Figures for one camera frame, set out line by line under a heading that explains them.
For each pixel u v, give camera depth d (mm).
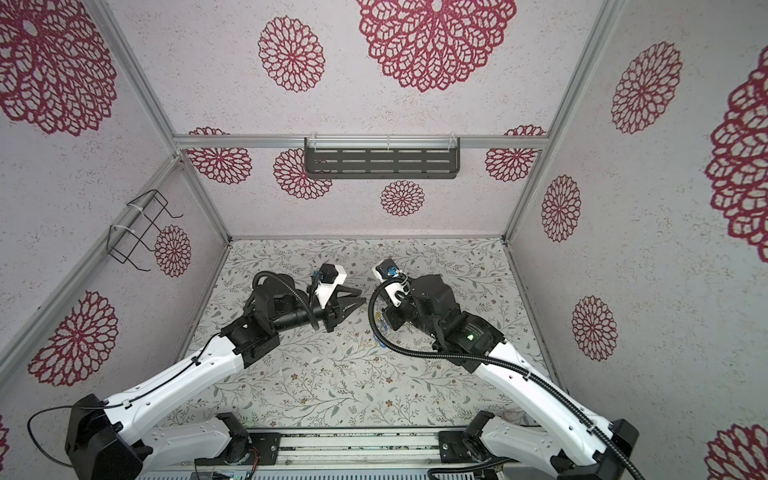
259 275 513
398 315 584
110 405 412
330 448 748
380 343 482
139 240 764
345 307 646
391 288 534
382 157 952
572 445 382
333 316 596
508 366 432
